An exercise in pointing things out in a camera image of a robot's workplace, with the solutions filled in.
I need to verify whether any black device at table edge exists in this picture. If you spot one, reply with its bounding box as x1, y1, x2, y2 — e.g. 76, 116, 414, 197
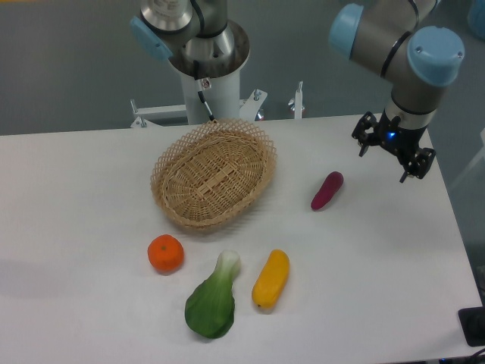
458, 306, 484, 347

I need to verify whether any black cable with tag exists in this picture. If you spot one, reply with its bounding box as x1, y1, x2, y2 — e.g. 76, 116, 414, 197
192, 59, 217, 124

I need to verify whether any woven wicker basket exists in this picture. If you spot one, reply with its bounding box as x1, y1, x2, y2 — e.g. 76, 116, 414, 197
150, 119, 277, 231

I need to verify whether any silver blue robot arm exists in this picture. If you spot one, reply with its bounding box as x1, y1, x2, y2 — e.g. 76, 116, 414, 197
130, 1, 465, 179

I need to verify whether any purple sweet potato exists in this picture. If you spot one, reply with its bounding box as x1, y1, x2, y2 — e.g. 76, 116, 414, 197
311, 171, 344, 211

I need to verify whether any orange tangerine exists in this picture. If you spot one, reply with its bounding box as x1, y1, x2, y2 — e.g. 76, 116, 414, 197
147, 234, 185, 274

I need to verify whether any blue object top right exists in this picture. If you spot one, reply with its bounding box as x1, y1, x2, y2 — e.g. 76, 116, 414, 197
467, 0, 485, 40

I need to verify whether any green bok choy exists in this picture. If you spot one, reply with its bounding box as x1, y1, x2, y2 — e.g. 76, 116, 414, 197
184, 250, 241, 339

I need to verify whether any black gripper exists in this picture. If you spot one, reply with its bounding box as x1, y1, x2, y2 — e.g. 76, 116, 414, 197
352, 108, 436, 183

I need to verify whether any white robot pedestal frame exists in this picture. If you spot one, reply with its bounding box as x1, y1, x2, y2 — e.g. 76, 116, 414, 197
129, 67, 306, 128

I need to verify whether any yellow mango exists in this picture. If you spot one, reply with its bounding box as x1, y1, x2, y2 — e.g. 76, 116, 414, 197
252, 249, 290, 311

